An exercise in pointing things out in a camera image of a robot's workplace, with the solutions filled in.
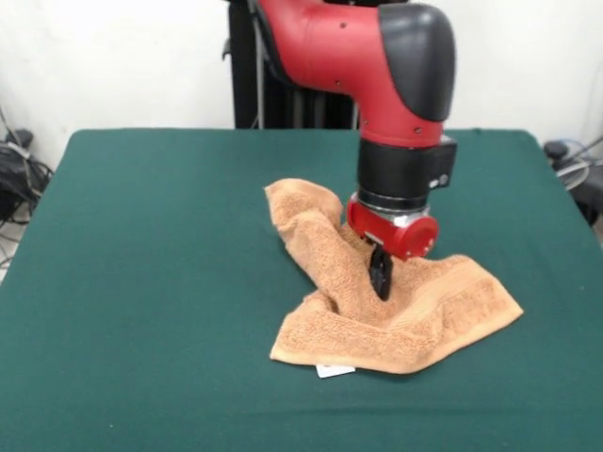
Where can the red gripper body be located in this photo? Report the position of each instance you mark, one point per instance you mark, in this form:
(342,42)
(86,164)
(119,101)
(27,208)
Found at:
(400,235)

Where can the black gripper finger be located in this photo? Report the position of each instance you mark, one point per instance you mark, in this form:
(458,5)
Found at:
(386,278)
(375,266)

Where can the orange terry towel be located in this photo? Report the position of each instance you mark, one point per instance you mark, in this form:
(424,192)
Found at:
(367,339)

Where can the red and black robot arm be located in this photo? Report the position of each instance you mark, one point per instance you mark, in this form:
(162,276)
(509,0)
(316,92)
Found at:
(348,56)

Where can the dark green table cloth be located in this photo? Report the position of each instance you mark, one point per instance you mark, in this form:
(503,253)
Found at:
(141,235)

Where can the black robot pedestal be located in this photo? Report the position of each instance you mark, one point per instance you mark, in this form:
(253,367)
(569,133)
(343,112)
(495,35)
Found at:
(245,70)

